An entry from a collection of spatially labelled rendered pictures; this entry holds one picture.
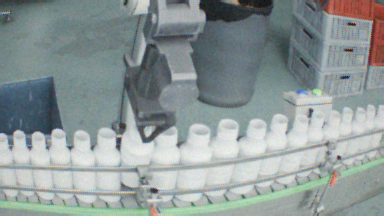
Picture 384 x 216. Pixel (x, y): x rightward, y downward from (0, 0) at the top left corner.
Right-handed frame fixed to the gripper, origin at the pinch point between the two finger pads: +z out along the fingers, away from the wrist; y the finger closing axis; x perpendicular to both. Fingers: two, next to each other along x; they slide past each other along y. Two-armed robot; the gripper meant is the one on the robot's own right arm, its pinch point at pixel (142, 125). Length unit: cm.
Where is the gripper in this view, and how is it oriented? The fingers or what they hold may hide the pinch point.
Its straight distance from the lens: 120.8
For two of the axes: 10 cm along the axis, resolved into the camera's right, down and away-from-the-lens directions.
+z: -2.2, 6.7, 7.1
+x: 9.3, -0.6, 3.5
